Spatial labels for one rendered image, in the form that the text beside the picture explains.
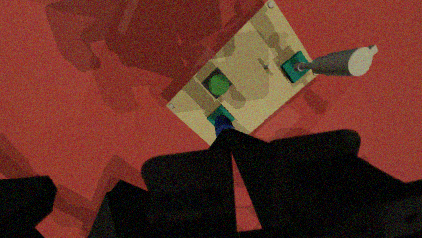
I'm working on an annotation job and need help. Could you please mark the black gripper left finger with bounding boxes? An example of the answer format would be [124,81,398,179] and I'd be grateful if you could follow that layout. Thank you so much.
[141,129,237,232]

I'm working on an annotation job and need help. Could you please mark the tan circuit board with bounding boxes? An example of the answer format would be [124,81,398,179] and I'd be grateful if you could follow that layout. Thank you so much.
[166,0,378,146]

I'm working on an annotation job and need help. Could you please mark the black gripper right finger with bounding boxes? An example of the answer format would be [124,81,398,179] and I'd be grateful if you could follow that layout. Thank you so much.
[228,128,361,229]

